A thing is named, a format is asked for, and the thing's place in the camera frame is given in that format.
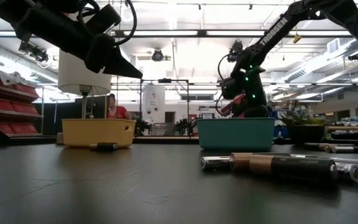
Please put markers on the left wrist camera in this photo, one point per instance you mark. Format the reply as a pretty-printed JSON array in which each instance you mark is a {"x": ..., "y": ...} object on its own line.
[{"x": 102, "y": 20}]

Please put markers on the red tilted bin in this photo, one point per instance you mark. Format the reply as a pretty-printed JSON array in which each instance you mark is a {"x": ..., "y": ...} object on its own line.
[{"x": 235, "y": 107}]

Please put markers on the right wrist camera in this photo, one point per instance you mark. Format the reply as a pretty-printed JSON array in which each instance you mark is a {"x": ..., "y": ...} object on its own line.
[{"x": 228, "y": 88}]

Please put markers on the potted succulent plant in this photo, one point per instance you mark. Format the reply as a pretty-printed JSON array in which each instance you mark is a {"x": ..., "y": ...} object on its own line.
[{"x": 306, "y": 133}]

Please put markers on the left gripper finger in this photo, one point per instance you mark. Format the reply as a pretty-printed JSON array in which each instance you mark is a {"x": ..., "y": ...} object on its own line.
[{"x": 118, "y": 67}]

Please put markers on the dark partition panel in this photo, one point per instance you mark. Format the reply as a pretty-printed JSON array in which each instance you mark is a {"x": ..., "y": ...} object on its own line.
[{"x": 70, "y": 112}]

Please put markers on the person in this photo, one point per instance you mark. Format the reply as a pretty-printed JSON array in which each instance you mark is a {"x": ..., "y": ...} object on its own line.
[{"x": 118, "y": 112}]

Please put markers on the black ceiling camera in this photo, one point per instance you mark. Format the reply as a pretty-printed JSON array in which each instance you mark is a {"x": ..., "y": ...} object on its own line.
[{"x": 235, "y": 48}]

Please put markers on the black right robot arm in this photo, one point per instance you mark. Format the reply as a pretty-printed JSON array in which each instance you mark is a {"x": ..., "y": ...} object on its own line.
[{"x": 275, "y": 29}]

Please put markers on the wooden workbench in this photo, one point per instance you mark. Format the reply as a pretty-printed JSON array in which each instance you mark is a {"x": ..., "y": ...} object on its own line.
[{"x": 353, "y": 127}]

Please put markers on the round black ceiling fixture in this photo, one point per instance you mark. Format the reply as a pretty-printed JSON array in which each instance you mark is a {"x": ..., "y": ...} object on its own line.
[{"x": 157, "y": 55}]

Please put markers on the teal plastic bin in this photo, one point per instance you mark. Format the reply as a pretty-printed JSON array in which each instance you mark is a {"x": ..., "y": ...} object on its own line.
[{"x": 235, "y": 133}]

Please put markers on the white cylindrical tank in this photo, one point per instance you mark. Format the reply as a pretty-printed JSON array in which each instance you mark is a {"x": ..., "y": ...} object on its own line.
[{"x": 153, "y": 102}]

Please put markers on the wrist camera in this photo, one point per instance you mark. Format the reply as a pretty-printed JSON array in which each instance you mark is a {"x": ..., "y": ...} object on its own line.
[
  {"x": 102, "y": 20},
  {"x": 228, "y": 88}
]

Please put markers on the yellow plastic bin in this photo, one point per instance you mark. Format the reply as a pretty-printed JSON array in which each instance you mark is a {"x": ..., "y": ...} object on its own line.
[{"x": 98, "y": 132}]

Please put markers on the black ceiling spotlight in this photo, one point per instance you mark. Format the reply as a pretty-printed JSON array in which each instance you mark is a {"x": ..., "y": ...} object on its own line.
[{"x": 37, "y": 53}]

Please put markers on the shelf with red bins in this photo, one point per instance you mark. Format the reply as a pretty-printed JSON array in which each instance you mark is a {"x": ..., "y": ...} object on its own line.
[{"x": 11, "y": 105}]

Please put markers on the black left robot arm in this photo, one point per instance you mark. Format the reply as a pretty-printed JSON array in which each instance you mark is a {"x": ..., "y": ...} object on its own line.
[{"x": 42, "y": 28}]

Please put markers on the white lamp with wooden base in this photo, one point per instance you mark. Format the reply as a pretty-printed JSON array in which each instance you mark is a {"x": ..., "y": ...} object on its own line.
[{"x": 82, "y": 74}]

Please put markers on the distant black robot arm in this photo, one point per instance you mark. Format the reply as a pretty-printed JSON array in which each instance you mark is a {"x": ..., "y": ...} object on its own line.
[
  {"x": 185, "y": 126},
  {"x": 142, "y": 127}
]

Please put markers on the blue storage bin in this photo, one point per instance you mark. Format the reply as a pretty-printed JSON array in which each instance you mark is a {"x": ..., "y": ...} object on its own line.
[{"x": 280, "y": 131}]

